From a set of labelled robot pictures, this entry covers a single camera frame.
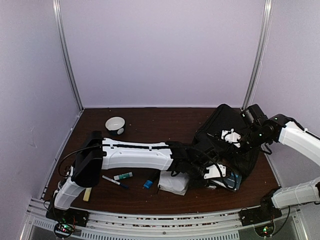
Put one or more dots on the blue Hamer book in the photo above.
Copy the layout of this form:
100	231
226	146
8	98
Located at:
231	183

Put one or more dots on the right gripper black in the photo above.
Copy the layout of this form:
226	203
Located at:
235	152

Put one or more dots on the blue black highlighter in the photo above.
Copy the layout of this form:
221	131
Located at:
151	179

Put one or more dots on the white blue pen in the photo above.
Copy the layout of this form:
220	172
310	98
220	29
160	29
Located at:
115	182

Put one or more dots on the white black ceramic bowl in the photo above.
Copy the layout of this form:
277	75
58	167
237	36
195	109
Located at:
115	125

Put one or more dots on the aluminium front rail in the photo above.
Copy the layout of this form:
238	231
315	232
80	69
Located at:
220	225

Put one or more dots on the yellow highlighter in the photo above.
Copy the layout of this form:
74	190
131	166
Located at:
87	194

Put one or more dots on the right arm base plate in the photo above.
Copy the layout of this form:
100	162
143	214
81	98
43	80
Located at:
254	216

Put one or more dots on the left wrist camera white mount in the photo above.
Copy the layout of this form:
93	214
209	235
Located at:
215	171

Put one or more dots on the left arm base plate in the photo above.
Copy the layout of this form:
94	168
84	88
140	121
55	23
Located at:
70	216

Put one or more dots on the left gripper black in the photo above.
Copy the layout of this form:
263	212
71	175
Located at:
192	178

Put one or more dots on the right aluminium corner post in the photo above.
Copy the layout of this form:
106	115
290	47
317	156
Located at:
261	48

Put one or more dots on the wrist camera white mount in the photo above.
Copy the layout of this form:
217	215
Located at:
215	171
231	137

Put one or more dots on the green white glue stick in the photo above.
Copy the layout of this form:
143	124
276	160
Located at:
123	176

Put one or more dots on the black student bag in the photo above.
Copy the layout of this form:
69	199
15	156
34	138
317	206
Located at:
209	149

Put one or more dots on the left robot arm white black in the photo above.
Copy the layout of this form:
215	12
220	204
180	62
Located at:
98	153

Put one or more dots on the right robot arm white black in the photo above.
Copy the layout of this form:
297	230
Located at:
289	133

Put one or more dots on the left aluminium corner post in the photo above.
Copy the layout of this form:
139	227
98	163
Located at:
65	53

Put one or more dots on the aluminium corner post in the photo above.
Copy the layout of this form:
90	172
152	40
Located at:
261	48
65	53

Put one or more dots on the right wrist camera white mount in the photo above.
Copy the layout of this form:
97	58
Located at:
231	137

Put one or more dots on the white fabric pouch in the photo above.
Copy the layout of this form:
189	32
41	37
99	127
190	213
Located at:
177	185

